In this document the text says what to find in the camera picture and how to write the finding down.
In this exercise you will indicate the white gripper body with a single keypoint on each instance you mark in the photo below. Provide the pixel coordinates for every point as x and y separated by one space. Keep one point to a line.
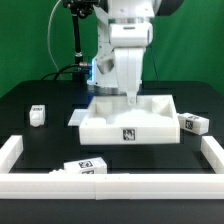
129 42

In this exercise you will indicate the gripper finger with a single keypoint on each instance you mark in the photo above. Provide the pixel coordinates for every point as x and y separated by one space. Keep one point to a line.
132 99

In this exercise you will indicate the white square tabletop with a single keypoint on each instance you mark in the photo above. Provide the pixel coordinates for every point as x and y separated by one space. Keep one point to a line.
110 120

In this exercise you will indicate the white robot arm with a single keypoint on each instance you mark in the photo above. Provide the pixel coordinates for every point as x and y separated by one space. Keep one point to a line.
121 12

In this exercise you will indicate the white marker sheet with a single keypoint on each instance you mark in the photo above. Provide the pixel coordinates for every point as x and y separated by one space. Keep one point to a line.
78 117

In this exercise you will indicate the white U-shaped fence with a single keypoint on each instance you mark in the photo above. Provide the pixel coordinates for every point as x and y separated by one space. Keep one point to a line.
111 186

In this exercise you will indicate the black camera stand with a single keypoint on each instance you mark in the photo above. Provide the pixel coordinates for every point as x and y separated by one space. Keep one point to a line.
79 9

